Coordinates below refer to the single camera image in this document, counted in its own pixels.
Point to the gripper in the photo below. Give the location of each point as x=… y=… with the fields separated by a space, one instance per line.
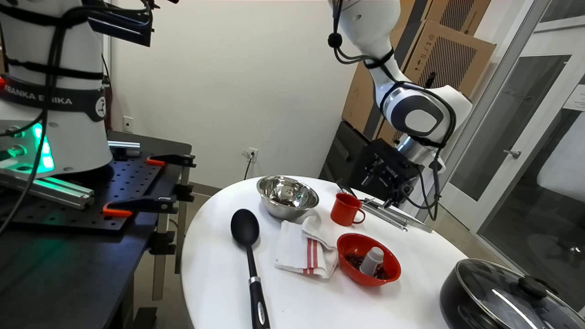
x=388 y=169

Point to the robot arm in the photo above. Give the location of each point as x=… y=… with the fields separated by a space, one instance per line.
x=68 y=114

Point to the red mug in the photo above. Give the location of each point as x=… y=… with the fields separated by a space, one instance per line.
x=343 y=211

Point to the red bowl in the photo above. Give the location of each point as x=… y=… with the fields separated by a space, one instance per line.
x=388 y=269

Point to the metal bowl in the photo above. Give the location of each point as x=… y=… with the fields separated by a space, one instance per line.
x=274 y=208

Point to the black plastic spoon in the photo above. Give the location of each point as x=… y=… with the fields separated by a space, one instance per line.
x=245 y=228

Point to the silver metal bar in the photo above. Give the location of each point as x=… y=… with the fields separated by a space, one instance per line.
x=413 y=219
x=388 y=217

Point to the black cabinet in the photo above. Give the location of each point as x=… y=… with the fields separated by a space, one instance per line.
x=340 y=155

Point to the small white bottle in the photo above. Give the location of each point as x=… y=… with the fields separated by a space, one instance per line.
x=372 y=261

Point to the heap of coffee beans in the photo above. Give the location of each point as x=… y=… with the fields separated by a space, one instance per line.
x=353 y=261

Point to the white towel with red stripes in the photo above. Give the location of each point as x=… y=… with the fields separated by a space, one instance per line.
x=297 y=251

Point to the stack of cardboard boxes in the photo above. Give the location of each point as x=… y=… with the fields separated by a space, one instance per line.
x=438 y=50

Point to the glass door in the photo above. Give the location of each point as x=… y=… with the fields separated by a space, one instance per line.
x=516 y=119

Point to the black pan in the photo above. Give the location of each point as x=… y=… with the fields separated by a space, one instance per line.
x=457 y=306

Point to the glass pan lid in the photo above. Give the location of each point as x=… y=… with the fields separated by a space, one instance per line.
x=502 y=292

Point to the paper sheet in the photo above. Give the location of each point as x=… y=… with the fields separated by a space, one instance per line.
x=576 y=98

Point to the black and orange clamp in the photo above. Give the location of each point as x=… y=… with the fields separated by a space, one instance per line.
x=173 y=160
x=141 y=204

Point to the short aluminium profile bar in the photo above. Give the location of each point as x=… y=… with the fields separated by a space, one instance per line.
x=124 y=144

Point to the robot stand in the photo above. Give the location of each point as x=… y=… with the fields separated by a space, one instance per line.
x=68 y=274

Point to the white wall socket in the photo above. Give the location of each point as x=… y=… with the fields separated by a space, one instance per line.
x=128 y=124
x=252 y=154

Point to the camera on mount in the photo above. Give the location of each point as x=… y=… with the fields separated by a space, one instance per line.
x=123 y=25

